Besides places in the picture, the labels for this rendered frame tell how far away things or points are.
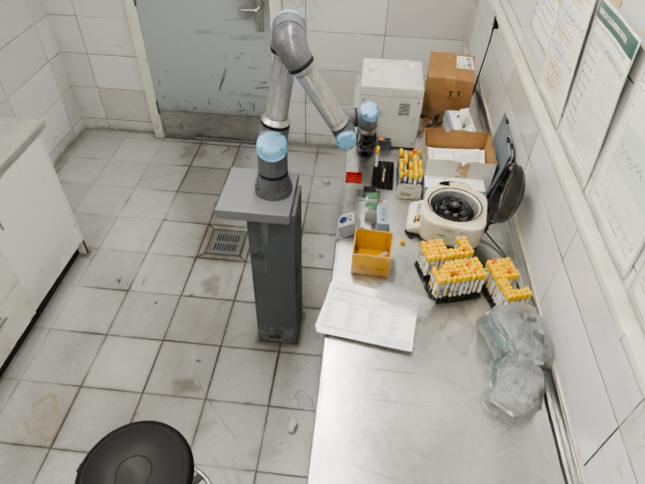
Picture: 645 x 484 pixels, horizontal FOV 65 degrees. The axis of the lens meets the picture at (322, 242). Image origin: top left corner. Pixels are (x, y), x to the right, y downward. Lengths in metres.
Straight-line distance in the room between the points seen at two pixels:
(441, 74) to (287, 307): 1.37
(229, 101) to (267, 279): 1.89
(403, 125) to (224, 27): 1.70
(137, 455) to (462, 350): 1.03
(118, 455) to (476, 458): 1.04
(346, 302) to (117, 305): 1.62
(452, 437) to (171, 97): 3.19
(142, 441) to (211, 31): 2.69
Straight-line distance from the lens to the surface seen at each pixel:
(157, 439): 1.76
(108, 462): 1.78
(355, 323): 1.64
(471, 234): 1.90
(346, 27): 3.60
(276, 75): 1.94
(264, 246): 2.16
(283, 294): 2.37
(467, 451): 1.50
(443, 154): 2.33
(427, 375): 1.59
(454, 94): 2.74
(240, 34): 3.66
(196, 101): 3.98
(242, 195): 2.06
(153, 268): 3.14
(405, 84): 2.32
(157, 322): 2.87
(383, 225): 1.86
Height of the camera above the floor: 2.19
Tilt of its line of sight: 44 degrees down
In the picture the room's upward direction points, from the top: 2 degrees clockwise
